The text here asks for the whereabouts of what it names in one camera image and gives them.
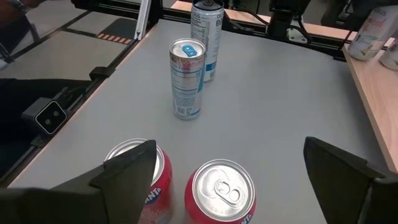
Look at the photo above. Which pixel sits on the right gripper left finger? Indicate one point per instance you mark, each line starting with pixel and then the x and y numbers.
pixel 93 199

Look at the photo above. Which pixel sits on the wooden shelf board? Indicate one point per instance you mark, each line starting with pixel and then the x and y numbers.
pixel 373 109

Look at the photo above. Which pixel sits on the black table-level camera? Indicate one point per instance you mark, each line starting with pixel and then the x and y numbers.
pixel 46 116

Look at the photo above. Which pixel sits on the black rail clamp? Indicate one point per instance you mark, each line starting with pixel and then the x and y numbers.
pixel 102 73

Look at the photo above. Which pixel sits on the white blue Celsius can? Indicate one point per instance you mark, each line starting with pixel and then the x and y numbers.
pixel 213 31

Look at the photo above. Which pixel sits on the black table frame rail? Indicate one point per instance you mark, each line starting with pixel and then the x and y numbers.
pixel 122 57

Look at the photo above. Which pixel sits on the red Fanta strawberry can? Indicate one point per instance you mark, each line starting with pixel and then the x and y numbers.
pixel 163 186
pixel 222 189

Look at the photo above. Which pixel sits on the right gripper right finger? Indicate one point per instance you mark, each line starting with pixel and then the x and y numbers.
pixel 351 193

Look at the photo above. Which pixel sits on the silver blue energy drink can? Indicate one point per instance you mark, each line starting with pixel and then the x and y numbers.
pixel 186 81

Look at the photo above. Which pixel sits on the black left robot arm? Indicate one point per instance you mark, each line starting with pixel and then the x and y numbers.
pixel 286 15

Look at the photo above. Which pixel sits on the white Celsius tropical vibe can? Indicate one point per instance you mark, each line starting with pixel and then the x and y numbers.
pixel 370 34

